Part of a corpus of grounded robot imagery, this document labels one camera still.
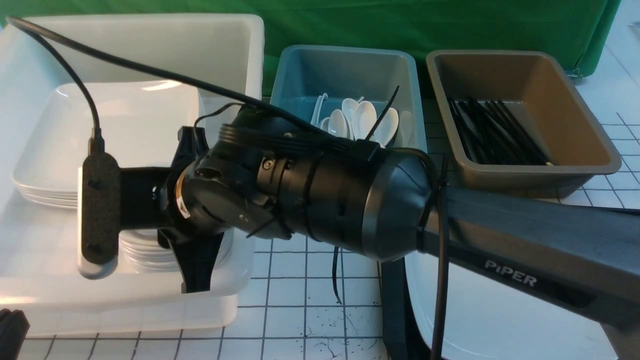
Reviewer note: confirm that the stack of white square plates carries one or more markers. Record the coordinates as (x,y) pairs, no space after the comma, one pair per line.
(139,122)

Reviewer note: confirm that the brown plastic bin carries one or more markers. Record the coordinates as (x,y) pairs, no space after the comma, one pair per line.
(535,89)

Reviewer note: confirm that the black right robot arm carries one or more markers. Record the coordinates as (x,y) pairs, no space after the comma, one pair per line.
(273,175)

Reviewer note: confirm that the teal plastic bin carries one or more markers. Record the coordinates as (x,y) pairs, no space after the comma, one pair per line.
(306,72)

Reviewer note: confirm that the black chopsticks in bin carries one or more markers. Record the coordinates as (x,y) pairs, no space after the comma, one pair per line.
(490,134)

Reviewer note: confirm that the green backdrop cloth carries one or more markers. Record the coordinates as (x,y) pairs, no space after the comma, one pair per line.
(572,31)

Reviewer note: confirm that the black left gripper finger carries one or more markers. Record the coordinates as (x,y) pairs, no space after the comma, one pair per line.
(14,327)

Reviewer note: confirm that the white spoon long handle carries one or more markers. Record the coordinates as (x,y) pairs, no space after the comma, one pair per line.
(348,107)

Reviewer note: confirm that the large white plastic tub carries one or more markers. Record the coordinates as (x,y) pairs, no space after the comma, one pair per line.
(39,243)

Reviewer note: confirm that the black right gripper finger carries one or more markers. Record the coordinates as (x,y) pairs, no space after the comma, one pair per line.
(196,260)

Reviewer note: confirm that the stack of white bowls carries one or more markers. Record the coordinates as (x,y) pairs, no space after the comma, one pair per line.
(144,253)

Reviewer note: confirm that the black serving tray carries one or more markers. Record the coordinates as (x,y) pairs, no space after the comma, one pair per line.
(400,332)

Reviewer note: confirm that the small white spoon behind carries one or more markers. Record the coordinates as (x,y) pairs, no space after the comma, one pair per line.
(325,124)

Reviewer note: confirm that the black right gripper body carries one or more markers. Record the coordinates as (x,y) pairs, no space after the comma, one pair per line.
(148,196)

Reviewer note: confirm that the large white square plate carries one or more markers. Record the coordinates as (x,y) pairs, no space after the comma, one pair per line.
(486,320)

